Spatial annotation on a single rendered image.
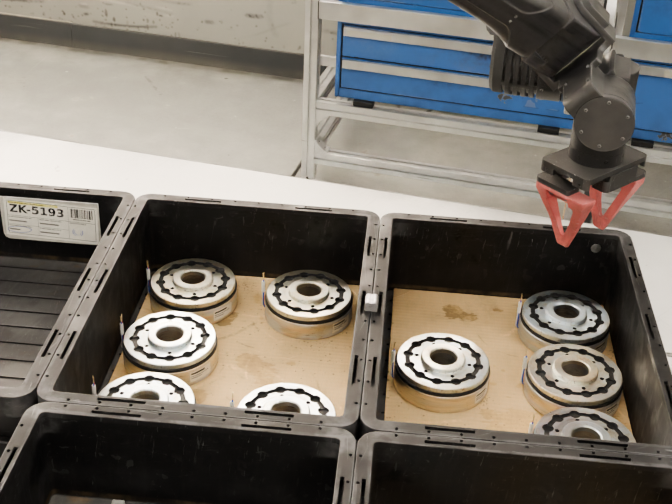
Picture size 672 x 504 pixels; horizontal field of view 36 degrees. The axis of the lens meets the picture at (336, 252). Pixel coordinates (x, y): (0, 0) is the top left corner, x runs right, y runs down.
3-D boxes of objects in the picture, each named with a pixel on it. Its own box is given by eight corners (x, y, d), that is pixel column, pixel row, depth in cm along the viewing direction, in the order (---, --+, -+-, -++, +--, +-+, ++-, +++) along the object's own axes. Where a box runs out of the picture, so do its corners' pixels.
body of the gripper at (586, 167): (646, 170, 114) (659, 107, 110) (585, 197, 108) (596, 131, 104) (598, 148, 118) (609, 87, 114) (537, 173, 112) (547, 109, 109)
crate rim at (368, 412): (380, 227, 129) (381, 210, 128) (625, 247, 127) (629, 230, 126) (357, 448, 95) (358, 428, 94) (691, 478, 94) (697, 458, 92)
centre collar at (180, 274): (177, 268, 128) (177, 264, 127) (217, 272, 127) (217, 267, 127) (168, 290, 124) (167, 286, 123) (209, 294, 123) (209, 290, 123)
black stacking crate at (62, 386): (145, 274, 136) (140, 197, 130) (373, 293, 134) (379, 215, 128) (46, 494, 102) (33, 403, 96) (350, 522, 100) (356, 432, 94)
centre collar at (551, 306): (543, 301, 125) (544, 296, 125) (584, 304, 125) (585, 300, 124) (546, 325, 121) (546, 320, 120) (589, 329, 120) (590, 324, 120)
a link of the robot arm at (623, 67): (641, 48, 108) (585, 42, 109) (641, 73, 102) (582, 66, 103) (630, 110, 112) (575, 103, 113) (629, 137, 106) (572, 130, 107)
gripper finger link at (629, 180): (635, 234, 118) (650, 159, 113) (594, 254, 114) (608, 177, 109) (588, 210, 123) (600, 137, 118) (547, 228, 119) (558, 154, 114)
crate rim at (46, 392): (139, 208, 131) (138, 192, 129) (379, 227, 129) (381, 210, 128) (33, 419, 97) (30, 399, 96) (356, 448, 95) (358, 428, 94)
